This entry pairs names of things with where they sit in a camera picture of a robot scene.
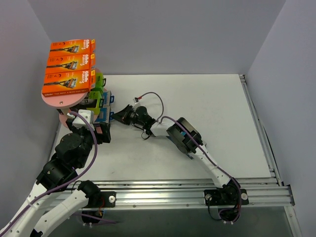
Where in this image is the blue Harry's razor box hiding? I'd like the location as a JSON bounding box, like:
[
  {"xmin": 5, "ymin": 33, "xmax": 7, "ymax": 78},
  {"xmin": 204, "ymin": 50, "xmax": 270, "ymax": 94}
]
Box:
[{"xmin": 103, "ymin": 90, "xmax": 115, "ymax": 107}]

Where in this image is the black green Gillette Labs box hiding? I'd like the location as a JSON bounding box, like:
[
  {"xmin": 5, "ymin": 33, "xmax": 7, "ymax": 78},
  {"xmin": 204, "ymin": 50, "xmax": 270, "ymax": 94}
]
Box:
[{"xmin": 93, "ymin": 72, "xmax": 106, "ymax": 91}]

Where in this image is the orange Gillette Fusion box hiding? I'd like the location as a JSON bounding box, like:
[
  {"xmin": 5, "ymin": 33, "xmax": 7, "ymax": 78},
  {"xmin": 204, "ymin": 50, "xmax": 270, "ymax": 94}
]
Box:
[
  {"xmin": 45, "ymin": 53, "xmax": 96, "ymax": 74},
  {"xmin": 41, "ymin": 70, "xmax": 96, "ymax": 97}
]

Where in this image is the orange Gillette Fusion5 razor box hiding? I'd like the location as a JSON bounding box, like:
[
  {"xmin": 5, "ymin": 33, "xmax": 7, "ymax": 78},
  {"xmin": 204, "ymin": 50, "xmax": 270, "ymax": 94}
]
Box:
[{"xmin": 49, "ymin": 39, "xmax": 96, "ymax": 57}]

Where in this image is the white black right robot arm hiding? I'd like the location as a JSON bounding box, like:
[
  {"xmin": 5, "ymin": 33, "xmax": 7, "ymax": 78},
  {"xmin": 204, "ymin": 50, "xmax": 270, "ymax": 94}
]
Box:
[{"xmin": 111, "ymin": 105, "xmax": 249, "ymax": 207}]

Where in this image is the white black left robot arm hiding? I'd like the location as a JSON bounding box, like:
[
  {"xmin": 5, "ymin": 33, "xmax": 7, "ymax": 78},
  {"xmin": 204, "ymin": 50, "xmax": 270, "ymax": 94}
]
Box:
[{"xmin": 0, "ymin": 123, "xmax": 111, "ymax": 237}]

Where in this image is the pink three-tier wooden shelf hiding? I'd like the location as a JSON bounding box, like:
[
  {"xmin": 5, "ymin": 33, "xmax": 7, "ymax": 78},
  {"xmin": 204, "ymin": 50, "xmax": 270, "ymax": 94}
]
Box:
[{"xmin": 42, "ymin": 67, "xmax": 107, "ymax": 128}]

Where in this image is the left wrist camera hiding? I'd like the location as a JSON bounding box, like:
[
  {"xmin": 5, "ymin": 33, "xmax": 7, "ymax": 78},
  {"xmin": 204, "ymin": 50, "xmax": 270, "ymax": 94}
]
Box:
[{"xmin": 67, "ymin": 109, "xmax": 95, "ymax": 130}]

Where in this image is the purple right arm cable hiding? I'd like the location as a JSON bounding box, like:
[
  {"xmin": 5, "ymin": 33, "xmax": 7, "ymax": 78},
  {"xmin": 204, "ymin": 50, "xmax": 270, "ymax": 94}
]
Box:
[{"xmin": 134, "ymin": 92, "xmax": 244, "ymax": 223}]

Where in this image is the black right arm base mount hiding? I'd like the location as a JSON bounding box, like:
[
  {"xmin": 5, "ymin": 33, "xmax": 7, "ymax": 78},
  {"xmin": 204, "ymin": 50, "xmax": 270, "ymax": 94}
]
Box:
[{"xmin": 203, "ymin": 189, "xmax": 239, "ymax": 206}]

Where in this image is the aluminium mounting rail frame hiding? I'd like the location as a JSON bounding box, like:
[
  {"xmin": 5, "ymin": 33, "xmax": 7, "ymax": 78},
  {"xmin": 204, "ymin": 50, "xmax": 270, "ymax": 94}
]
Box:
[{"xmin": 19, "ymin": 74, "xmax": 303, "ymax": 237}]

